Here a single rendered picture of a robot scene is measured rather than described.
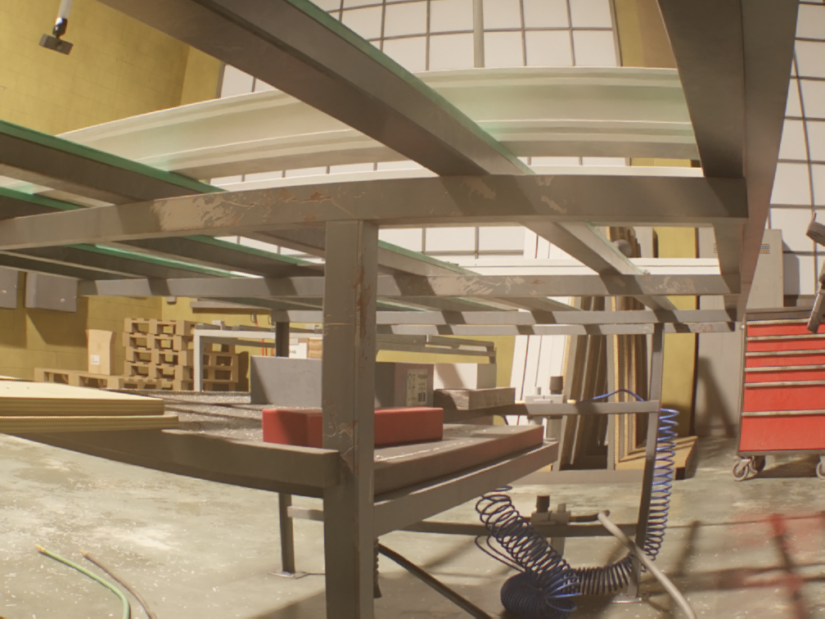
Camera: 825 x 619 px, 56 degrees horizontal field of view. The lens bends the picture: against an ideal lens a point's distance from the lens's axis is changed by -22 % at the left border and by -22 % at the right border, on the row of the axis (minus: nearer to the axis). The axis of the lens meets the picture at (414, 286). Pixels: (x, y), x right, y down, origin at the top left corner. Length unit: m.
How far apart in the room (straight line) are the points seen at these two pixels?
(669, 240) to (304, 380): 6.88
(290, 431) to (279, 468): 0.21
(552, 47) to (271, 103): 8.80
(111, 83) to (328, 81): 9.75
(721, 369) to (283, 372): 6.74
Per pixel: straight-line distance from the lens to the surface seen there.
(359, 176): 1.29
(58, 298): 9.07
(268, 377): 1.96
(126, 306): 10.39
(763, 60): 0.45
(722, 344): 8.40
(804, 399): 4.81
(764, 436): 4.90
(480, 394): 2.13
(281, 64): 0.46
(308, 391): 1.92
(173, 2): 0.37
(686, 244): 8.58
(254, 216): 0.81
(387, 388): 1.85
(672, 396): 8.52
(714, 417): 8.42
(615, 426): 5.26
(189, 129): 0.94
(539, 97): 0.80
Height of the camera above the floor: 0.68
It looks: 5 degrees up
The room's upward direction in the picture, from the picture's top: 1 degrees clockwise
